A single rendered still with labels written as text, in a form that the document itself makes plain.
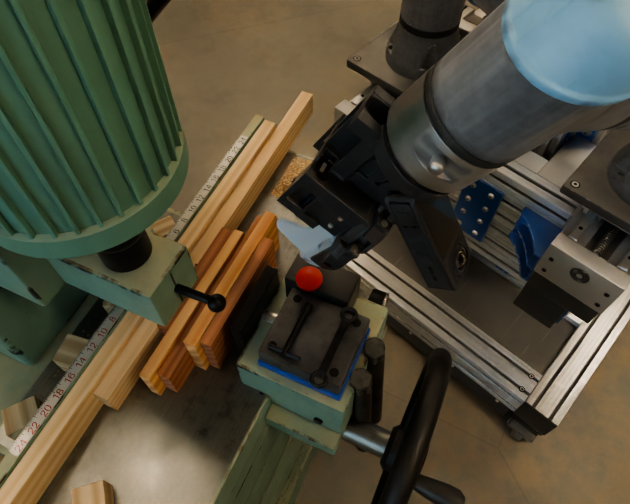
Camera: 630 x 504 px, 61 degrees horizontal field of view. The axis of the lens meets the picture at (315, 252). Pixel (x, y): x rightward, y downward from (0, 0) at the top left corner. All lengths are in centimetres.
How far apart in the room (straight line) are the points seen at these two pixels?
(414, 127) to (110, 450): 51
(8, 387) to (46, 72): 62
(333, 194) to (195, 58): 221
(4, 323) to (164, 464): 28
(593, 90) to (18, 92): 29
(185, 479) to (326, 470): 93
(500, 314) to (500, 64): 130
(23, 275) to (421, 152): 43
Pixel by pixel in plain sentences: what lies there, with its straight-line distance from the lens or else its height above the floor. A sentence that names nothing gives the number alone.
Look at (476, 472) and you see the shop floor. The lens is 162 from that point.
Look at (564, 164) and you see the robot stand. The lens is 120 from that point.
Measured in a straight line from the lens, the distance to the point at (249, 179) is 79.
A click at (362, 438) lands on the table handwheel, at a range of 74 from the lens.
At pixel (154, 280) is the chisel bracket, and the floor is 107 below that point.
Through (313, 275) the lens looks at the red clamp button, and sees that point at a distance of 59.
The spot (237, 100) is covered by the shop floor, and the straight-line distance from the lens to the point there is 234.
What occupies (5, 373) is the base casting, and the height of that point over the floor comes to 80.
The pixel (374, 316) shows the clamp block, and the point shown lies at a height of 96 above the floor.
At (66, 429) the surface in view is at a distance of 67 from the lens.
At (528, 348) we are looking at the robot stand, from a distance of 154.
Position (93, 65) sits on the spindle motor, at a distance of 34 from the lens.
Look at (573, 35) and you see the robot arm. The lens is 28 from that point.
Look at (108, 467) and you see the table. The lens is 69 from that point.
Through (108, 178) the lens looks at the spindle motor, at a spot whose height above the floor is 126.
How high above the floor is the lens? 154
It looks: 57 degrees down
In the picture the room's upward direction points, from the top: straight up
